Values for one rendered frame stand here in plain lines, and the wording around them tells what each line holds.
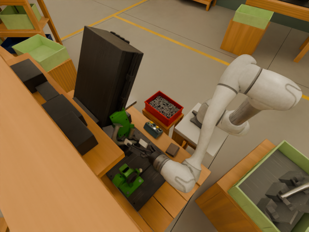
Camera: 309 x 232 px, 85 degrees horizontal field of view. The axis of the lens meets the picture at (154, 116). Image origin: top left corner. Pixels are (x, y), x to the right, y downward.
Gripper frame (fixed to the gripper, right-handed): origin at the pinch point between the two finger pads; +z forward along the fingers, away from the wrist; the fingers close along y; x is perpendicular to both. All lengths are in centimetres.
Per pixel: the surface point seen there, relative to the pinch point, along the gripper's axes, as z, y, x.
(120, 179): -5.7, 5.7, 20.9
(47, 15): 314, -22, -75
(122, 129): 20.8, -7.4, 1.7
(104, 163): -20.0, 34.2, -2.4
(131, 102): 33.3, -18.3, -16.1
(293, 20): 47, -461, -328
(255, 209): -66, -58, 12
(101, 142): -12.6, 32.7, -6.8
